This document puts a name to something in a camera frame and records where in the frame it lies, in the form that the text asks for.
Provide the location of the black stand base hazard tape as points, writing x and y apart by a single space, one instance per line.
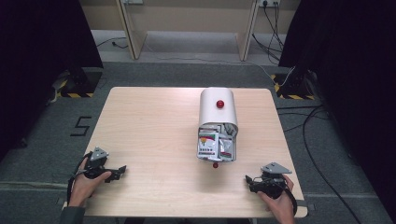
80 87
292 88

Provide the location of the white drawer with red knob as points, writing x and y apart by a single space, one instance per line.
234 149

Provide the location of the large white packet colourful print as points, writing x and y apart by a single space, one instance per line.
208 143

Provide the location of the white wall socket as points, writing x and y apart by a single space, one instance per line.
269 2

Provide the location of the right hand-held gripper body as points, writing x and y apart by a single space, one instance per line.
271 183

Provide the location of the black curtain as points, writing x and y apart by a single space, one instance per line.
37 62
351 77

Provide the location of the small white packet red stripe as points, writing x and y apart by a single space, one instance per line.
226 148

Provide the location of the person's left hand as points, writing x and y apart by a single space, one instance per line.
81 188

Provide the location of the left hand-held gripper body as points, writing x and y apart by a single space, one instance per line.
95 165

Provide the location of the white rounded cabinet red knob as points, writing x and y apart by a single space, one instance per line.
218 109

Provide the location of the person's right hand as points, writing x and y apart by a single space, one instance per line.
282 209

